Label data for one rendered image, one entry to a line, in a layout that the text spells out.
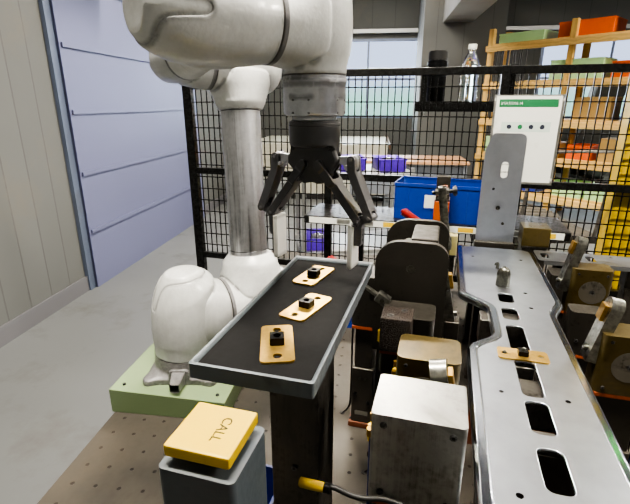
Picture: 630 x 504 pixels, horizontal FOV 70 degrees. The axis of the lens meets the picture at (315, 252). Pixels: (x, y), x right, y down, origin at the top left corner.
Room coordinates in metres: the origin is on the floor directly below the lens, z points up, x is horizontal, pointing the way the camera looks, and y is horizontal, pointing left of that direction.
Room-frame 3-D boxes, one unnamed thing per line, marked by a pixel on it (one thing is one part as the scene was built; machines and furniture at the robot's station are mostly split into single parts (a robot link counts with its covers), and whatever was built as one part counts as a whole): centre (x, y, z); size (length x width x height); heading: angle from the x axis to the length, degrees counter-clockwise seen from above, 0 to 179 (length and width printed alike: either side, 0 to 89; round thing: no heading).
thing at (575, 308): (0.91, -0.62, 0.84); 0.10 x 0.05 x 0.29; 74
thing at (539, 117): (1.65, -0.74, 1.30); 0.23 x 0.02 x 0.31; 74
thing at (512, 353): (0.70, -0.37, 1.01); 0.08 x 0.04 x 0.01; 75
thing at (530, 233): (1.38, -0.70, 0.88); 0.08 x 0.08 x 0.36; 74
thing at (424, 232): (0.85, -0.20, 0.95); 0.18 x 0.13 x 0.49; 164
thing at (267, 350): (0.46, 0.04, 1.17); 0.08 x 0.04 x 0.01; 5
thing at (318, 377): (0.57, 0.02, 1.16); 0.37 x 0.14 x 0.02; 164
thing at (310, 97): (0.68, 0.00, 1.43); 0.09 x 0.09 x 0.06
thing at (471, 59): (1.80, -0.58, 1.53); 0.07 x 0.07 x 0.20
